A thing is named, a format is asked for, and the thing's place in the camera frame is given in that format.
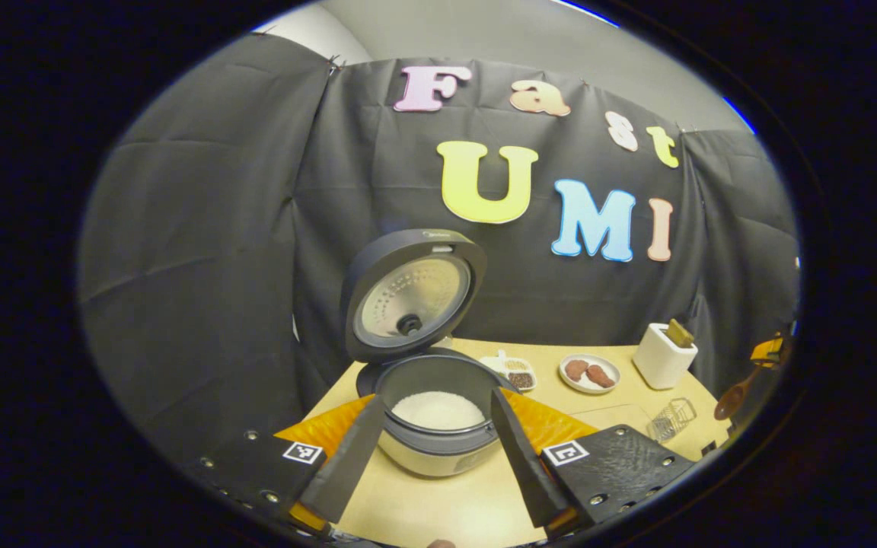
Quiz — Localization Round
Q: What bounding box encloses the dark grey rice cooker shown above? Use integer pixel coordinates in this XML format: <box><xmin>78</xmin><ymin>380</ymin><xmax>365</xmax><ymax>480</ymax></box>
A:
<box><xmin>341</xmin><ymin>228</ymin><xmax>519</xmax><ymax>478</ymax></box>

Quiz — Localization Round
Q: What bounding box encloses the white round plate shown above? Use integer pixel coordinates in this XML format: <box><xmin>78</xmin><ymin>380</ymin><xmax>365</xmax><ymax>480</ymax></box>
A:
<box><xmin>558</xmin><ymin>353</ymin><xmax>621</xmax><ymax>394</ymax></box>

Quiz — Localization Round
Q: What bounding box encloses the white toaster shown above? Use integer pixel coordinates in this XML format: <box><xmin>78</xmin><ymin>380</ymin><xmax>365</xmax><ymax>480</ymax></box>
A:
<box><xmin>633</xmin><ymin>323</ymin><xmax>699</xmax><ymax>390</ymax></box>

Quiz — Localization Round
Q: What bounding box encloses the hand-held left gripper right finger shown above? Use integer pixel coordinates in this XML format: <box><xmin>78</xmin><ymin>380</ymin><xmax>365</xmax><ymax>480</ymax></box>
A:
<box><xmin>490</xmin><ymin>388</ymin><xmax>697</xmax><ymax>537</ymax></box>

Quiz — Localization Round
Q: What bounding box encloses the clear table mat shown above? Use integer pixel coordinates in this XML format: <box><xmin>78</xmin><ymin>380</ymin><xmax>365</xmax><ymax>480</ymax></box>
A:
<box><xmin>568</xmin><ymin>402</ymin><xmax>664</xmax><ymax>446</ymax></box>

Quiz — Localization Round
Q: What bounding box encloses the brown wooden spoon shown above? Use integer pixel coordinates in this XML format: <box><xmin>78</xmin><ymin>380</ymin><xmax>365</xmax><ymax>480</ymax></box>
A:
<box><xmin>714</xmin><ymin>368</ymin><xmax>765</xmax><ymax>421</ymax></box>

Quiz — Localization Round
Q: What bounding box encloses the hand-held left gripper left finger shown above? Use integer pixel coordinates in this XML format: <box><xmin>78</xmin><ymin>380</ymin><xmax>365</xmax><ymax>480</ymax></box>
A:
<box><xmin>195</xmin><ymin>393</ymin><xmax>386</xmax><ymax>534</ymax></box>

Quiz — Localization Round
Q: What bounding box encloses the white divided grain dish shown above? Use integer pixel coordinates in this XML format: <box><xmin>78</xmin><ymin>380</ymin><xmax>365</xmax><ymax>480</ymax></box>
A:
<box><xmin>479</xmin><ymin>350</ymin><xmax>537</xmax><ymax>393</ymax></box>

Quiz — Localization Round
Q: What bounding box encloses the white rice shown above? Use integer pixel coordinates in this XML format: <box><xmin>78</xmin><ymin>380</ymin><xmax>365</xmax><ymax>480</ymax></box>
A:
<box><xmin>391</xmin><ymin>390</ymin><xmax>486</xmax><ymax>432</ymax></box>

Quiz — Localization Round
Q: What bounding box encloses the black backdrop cloth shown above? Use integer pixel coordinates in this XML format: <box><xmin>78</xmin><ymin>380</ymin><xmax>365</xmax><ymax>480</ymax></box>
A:
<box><xmin>77</xmin><ymin>34</ymin><xmax>801</xmax><ymax>457</ymax></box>

